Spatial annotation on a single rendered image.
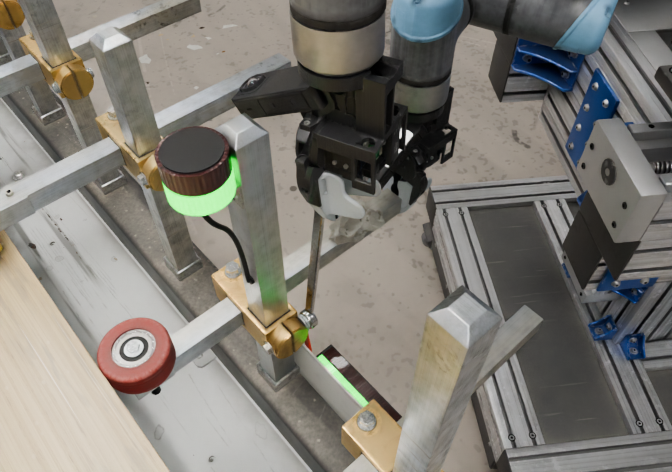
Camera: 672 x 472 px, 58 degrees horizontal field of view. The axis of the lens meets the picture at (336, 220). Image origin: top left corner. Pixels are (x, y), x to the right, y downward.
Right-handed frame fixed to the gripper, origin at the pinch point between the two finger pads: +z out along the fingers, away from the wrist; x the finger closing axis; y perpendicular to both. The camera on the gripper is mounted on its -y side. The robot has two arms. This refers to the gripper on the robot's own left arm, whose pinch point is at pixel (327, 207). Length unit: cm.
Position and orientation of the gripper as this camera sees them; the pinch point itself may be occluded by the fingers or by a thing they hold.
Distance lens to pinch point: 66.2
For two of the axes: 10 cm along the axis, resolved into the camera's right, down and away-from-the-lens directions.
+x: 4.7, -6.7, 5.7
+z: 0.3, 6.6, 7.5
